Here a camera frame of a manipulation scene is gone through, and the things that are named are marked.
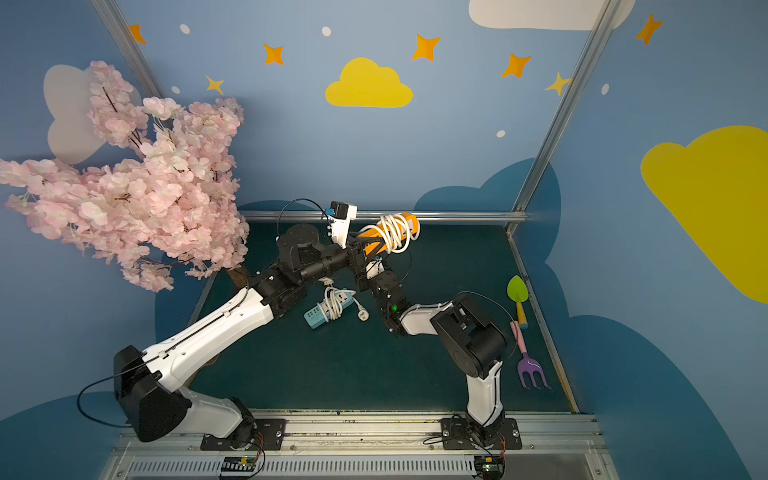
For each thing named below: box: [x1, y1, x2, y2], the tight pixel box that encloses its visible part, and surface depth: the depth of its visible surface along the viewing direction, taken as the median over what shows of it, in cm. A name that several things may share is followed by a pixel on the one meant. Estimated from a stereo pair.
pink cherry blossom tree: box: [0, 60, 250, 292], surface depth 58 cm
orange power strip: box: [358, 212, 418, 256], surface depth 67 cm
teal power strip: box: [304, 293, 355, 329], surface depth 93 cm
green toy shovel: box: [507, 275, 529, 329], surface depth 106 cm
